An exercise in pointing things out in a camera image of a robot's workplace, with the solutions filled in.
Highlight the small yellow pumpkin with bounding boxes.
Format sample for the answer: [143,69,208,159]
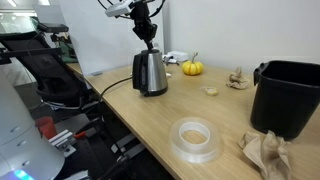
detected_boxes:
[181,51,204,77]

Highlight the silver aluminium extrusion bracket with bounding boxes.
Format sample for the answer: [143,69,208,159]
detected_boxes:
[48,129,78,158]

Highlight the red plastic cup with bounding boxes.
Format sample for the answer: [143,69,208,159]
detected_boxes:
[34,116,58,141]

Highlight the black camera on stand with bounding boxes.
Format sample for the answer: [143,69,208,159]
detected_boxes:
[37,22,70,34]

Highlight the large crumpled brown paper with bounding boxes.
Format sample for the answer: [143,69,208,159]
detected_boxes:
[237,130,293,180]

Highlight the large clear tape roll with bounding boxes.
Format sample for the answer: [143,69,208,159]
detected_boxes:
[168,116,223,165]

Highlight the stainless steel electric kettle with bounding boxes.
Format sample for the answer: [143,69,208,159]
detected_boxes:
[131,48,169,98]

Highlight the small yellow tape roll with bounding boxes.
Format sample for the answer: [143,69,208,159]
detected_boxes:
[203,86,220,97]

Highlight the black plastic bin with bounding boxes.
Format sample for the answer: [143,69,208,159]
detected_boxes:
[250,59,320,141]

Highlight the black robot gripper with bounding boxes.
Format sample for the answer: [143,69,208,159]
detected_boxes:
[129,1,159,51]

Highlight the black office chair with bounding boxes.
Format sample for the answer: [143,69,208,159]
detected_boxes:
[0,30,98,111]

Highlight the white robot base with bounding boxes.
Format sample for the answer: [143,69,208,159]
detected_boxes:
[0,70,66,180]

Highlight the white power adapter box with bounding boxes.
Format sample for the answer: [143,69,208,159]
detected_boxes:
[166,50,190,64]

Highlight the black kettle power cable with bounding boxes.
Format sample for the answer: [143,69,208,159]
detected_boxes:
[97,76,134,116]

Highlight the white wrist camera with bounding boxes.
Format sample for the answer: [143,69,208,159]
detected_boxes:
[104,0,136,18]

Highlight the white backdrop board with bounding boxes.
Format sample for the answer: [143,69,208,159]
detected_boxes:
[57,0,165,77]

